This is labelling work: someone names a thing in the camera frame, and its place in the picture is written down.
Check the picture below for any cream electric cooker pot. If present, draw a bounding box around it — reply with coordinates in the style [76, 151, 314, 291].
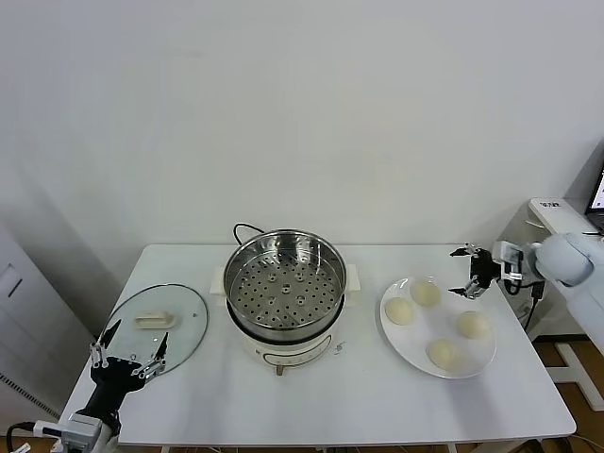
[210, 263, 363, 378]

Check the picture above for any glass lid with white handle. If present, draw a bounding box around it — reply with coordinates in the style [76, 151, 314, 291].
[99, 282, 210, 381]

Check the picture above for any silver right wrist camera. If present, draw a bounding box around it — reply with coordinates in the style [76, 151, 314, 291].
[493, 240, 526, 285]

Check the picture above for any stainless steel steamer basket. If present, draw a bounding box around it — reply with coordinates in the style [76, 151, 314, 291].
[223, 228, 348, 344]

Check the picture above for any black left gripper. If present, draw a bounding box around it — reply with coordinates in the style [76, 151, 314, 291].
[84, 319, 170, 422]

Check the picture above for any open laptop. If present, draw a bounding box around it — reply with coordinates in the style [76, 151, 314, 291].
[583, 159, 604, 233]

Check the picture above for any white side desk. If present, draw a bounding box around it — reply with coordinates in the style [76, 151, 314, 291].
[527, 196, 604, 411]

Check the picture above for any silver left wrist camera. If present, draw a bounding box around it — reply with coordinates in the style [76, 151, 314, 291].
[32, 412, 122, 449]

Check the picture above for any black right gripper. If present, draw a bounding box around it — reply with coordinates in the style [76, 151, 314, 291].
[447, 243, 500, 301]

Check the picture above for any white steamed baozi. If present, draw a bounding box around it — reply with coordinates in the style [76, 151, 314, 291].
[456, 310, 491, 341]
[409, 278, 443, 308]
[426, 338, 461, 371]
[384, 296, 417, 327]

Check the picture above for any black cooker power cord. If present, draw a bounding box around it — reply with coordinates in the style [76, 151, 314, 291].
[232, 222, 265, 246]

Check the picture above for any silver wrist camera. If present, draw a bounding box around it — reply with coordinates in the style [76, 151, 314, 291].
[493, 240, 526, 285]
[32, 412, 122, 449]

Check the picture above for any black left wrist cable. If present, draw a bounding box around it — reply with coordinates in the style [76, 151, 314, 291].
[0, 421, 37, 453]

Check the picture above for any black adapter cable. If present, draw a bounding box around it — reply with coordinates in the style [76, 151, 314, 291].
[522, 280, 545, 334]

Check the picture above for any white round plate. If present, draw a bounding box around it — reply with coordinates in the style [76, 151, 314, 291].
[379, 276, 498, 379]

